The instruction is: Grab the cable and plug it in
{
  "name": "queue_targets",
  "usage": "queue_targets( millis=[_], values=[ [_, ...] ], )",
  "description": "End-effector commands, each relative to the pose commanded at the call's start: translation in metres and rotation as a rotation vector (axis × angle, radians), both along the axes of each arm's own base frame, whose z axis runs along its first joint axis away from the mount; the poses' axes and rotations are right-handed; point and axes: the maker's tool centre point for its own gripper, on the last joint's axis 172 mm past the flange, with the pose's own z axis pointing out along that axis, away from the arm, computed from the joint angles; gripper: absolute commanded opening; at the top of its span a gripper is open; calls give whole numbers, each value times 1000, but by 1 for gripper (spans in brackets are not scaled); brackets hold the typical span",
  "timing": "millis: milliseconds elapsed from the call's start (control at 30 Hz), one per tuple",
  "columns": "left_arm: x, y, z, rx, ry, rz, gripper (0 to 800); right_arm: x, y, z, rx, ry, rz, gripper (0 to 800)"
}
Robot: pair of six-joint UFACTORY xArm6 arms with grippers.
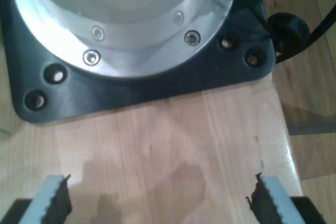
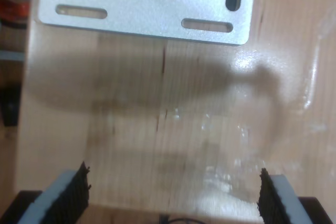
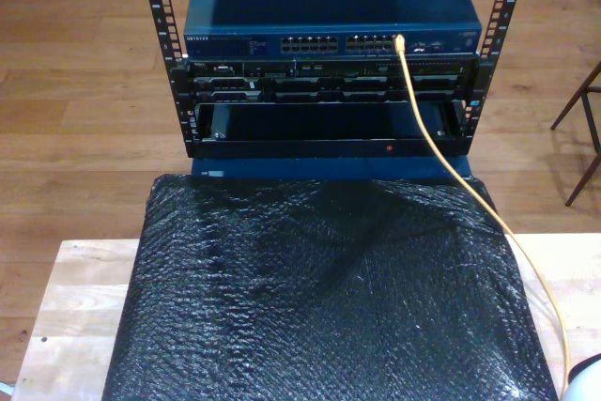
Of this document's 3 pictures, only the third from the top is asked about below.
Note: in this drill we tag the blue flat base box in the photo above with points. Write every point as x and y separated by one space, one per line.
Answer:
328 168

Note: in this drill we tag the black rack server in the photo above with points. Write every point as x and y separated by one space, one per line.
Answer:
328 86

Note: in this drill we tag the black bubble mat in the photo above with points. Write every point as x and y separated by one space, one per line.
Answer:
282 326

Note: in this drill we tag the dark-legged stool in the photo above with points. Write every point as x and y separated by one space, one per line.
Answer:
570 104

